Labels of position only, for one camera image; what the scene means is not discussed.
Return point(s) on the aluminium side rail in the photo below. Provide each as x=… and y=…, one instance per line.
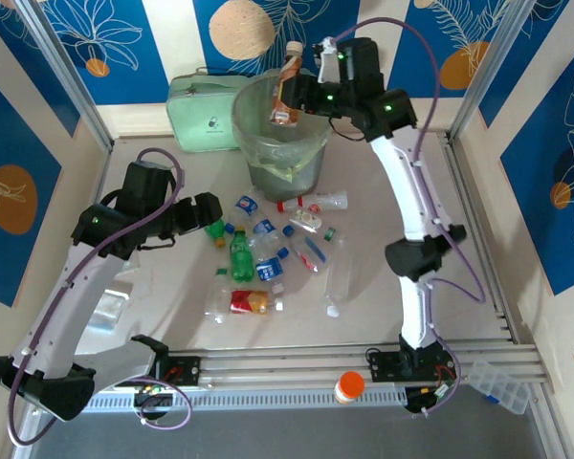
x=502, y=311
x=98, y=184

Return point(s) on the yellow-green plastic bin liner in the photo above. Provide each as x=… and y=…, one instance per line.
x=253, y=138

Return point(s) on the small clear bottle green label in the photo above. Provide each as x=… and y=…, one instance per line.
x=330, y=234

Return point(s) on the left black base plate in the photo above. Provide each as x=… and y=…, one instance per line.
x=186, y=370

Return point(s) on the flat clear plastic packet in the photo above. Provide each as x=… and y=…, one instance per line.
x=110, y=308

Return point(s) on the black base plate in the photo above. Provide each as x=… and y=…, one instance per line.
x=382, y=365
x=186, y=370

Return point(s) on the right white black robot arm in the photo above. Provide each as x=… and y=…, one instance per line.
x=406, y=191

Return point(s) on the green bottle yellow cap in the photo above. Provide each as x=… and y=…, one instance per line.
x=214, y=230

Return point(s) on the orange brown label bottle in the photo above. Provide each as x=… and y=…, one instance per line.
x=289, y=67

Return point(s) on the jar with orange lid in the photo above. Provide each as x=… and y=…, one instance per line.
x=349, y=386

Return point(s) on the grey metal sheet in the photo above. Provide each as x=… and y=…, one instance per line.
x=287, y=435

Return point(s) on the grey waste bin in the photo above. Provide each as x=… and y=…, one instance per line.
x=272, y=186

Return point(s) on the tall clear bottle white cap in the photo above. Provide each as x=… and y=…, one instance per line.
x=337, y=287

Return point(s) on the red yellow label bottle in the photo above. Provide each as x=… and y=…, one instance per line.
x=246, y=302

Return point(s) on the aluminium frame post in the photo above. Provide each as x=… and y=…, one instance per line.
x=490, y=72
x=69, y=76

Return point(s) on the long aluminium base rail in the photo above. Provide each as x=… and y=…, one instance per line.
x=268, y=361

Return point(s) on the clear bottle blue label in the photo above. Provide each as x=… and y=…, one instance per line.
x=264, y=225
x=269, y=270

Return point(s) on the clear bottle red cap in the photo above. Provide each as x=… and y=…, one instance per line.
x=325, y=201

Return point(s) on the clear bottle red blue stripes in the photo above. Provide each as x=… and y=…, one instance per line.
x=308, y=253

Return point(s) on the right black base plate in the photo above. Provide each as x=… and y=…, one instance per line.
x=382, y=365

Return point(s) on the mint green zip bag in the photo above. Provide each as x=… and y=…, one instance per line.
x=196, y=115

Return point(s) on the green soda bottle green cap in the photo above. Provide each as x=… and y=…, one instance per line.
x=241, y=258

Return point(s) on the clear plastic organiser box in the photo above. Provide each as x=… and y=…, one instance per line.
x=500, y=385

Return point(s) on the clear bottle round blue logo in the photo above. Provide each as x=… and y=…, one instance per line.
x=247, y=204

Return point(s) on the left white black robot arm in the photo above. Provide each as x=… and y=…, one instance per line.
x=86, y=296

